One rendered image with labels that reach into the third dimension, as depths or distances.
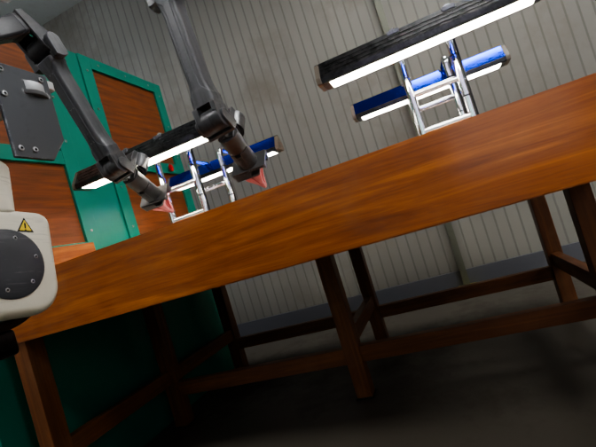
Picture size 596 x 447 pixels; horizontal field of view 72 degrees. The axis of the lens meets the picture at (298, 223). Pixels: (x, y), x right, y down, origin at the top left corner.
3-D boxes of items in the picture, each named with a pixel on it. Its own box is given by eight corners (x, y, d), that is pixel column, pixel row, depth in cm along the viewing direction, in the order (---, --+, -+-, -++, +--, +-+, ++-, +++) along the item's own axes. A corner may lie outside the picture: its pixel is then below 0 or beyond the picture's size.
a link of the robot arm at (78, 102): (19, 51, 116) (41, 30, 111) (36, 53, 121) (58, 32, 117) (102, 185, 122) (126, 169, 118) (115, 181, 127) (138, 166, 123)
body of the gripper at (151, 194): (146, 195, 138) (130, 183, 133) (170, 185, 135) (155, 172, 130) (143, 210, 135) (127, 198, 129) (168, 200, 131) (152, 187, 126)
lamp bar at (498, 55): (512, 58, 151) (505, 40, 151) (352, 120, 171) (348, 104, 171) (508, 65, 159) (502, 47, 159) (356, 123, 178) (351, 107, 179)
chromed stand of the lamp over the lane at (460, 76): (508, 158, 106) (456, -4, 107) (430, 183, 112) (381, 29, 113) (497, 163, 124) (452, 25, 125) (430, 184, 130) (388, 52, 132)
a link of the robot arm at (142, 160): (98, 175, 122) (118, 162, 118) (105, 148, 129) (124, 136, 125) (132, 195, 130) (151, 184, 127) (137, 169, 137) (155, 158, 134)
